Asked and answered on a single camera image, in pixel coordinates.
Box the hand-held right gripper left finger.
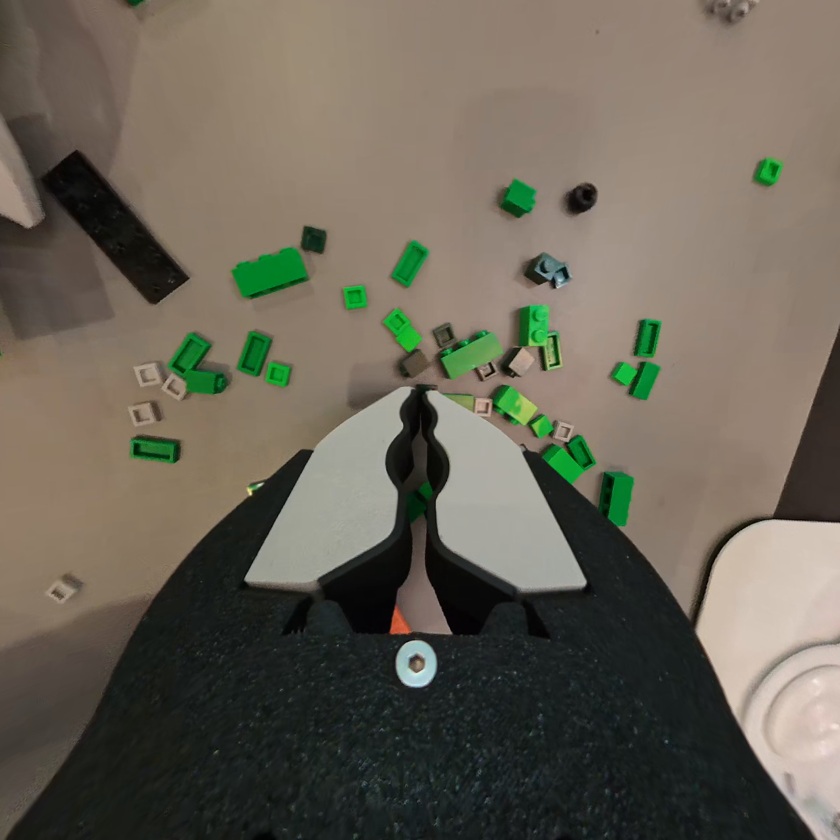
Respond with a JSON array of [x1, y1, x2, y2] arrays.
[[243, 386, 421, 636]]

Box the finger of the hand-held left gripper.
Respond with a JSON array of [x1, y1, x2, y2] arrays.
[[0, 115, 48, 231]]

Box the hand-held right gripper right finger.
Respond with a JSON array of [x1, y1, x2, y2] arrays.
[[422, 389, 588, 636]]

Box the lego pieces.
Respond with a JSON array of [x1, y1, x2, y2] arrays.
[[46, 157, 785, 603]]

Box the black long lego plate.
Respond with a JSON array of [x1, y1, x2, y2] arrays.
[[41, 150, 191, 305]]

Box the dark slate lego piece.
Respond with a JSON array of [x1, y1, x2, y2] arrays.
[[525, 252, 573, 288]]

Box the white rounded tray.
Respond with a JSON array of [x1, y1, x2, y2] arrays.
[[694, 518, 840, 840]]

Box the clear round dish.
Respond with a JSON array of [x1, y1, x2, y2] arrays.
[[738, 646, 840, 828]]

